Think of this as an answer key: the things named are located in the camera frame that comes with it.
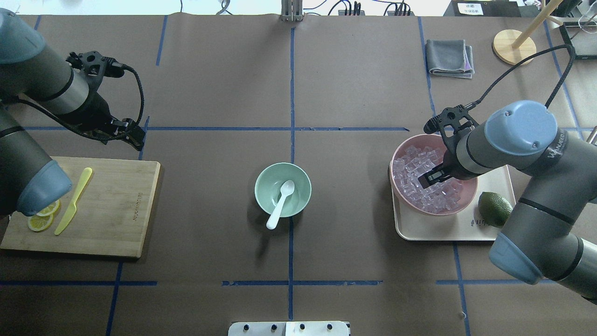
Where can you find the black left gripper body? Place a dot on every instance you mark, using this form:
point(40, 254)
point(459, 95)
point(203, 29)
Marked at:
point(99, 114)

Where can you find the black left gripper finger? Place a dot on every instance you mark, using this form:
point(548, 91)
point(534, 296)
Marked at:
point(136, 138)
point(124, 126)

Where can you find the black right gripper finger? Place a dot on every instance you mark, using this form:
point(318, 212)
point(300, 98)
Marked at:
point(434, 177)
point(422, 178)

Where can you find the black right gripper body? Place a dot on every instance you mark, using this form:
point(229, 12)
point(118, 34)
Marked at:
point(449, 169)

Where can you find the white plastic spoon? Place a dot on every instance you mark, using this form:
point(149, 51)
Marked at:
point(286, 190)

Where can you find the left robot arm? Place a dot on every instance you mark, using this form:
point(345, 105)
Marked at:
point(64, 89)

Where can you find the clear ice cubes pile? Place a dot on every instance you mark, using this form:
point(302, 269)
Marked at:
point(438, 198)

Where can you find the pink bowl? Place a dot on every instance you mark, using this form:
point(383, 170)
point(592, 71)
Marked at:
point(423, 140)

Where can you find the mint green bowl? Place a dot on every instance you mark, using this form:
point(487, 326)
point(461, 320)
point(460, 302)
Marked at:
point(268, 185)

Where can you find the beige plastic tray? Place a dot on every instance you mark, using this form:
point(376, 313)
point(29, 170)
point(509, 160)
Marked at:
point(466, 225)

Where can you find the grey folded cloth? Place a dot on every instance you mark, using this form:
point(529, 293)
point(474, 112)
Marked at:
point(449, 58)

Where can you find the green lime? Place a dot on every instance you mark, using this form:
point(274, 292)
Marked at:
point(494, 209)

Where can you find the wooden cutting board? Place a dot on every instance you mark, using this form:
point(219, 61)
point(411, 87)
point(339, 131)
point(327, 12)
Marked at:
point(113, 211)

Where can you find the yellow plastic knife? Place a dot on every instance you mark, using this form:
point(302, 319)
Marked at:
point(71, 209)

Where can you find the lemon slice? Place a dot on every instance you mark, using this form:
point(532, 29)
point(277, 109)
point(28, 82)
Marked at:
point(49, 210)
point(38, 223)

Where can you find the wooden paper towel stand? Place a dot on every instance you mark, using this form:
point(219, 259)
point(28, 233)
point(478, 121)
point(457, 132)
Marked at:
point(513, 46)

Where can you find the black framed tray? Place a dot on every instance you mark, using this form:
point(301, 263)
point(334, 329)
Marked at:
point(582, 36)

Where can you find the aluminium frame post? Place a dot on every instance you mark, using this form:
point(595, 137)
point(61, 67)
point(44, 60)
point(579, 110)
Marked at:
point(292, 11)

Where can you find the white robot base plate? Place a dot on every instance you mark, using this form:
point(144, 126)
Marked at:
point(290, 328)

